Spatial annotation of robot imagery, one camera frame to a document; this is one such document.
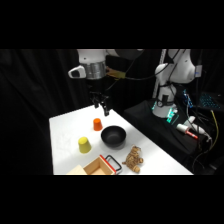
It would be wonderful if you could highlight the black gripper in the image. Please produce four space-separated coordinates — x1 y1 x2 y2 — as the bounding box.
87 78 111 117

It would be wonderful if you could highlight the yellow plastic cup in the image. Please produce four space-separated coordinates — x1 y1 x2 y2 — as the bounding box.
77 136 92 155

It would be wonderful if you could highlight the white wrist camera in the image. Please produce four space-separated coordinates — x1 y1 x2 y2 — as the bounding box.
67 65 87 80

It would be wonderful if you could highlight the striped tiger plush toy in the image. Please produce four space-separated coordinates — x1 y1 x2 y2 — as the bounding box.
121 144 145 174

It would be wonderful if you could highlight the black robot stand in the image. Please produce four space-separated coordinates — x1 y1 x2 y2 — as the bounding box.
122 98 214 176

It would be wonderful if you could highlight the laptop with blue lit keyboard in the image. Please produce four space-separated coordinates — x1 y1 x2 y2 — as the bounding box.
198 92 224 112

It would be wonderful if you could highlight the green lit control box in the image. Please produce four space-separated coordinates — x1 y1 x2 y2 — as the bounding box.
165 107 180 125

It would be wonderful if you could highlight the black bowl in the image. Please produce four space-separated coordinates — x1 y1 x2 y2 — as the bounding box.
100 125 128 150

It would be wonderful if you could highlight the wooden box with red edge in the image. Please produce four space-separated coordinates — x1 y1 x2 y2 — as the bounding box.
66 155 118 176

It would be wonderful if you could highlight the white bottle with red tip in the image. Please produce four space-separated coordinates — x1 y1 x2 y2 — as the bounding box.
176 123 200 140

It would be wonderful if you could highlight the orange plastic cup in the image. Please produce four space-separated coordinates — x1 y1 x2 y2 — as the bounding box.
92 117 104 132

